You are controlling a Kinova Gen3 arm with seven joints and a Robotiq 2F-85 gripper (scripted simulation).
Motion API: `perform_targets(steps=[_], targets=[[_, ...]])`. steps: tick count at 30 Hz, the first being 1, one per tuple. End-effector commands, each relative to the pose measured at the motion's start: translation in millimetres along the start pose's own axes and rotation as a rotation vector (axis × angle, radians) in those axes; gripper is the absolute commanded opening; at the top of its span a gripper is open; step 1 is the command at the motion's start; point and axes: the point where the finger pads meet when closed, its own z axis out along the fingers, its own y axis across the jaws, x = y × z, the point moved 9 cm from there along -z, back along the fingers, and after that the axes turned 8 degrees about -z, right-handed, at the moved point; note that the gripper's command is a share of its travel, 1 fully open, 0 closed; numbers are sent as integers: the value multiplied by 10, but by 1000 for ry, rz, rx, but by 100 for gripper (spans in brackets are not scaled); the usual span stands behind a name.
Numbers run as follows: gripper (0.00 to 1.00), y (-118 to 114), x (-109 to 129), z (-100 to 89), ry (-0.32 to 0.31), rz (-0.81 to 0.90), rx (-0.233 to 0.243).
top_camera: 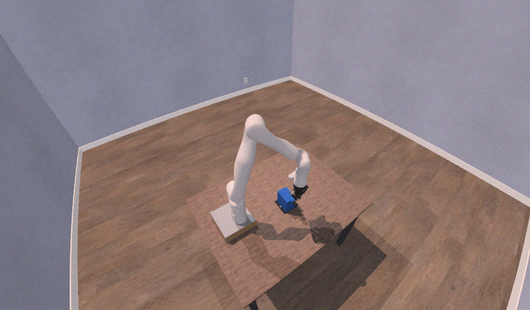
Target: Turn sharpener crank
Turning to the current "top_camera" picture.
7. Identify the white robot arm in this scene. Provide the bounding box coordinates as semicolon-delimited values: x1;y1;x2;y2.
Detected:
227;114;311;224

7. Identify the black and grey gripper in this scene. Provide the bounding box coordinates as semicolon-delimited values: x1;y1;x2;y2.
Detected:
289;184;309;201

